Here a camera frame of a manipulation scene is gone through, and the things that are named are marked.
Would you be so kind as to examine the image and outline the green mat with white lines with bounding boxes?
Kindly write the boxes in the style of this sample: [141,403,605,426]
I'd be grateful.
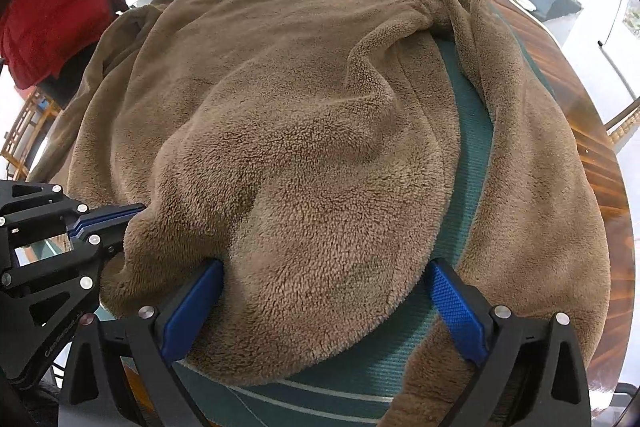
[95,34,553,427]

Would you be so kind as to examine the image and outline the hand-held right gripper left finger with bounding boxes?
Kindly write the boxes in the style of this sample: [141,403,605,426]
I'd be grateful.
[59,258,225,427]

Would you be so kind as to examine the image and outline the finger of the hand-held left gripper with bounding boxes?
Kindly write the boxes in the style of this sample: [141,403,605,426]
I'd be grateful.
[0,213,146,333]
[0,179,147,250]

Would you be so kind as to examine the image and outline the thin black wall cable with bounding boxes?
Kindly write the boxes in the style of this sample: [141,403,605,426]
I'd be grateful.
[597,0,640,98]

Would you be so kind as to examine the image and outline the wooden lattice chair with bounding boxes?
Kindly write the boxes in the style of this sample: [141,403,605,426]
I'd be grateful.
[0,89,66,178]

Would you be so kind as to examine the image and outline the brown fleece sweater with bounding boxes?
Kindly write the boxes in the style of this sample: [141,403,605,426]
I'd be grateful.
[30,0,611,427]

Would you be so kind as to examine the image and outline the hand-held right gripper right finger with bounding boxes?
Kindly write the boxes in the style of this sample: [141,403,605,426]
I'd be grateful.
[426,257,591,427]

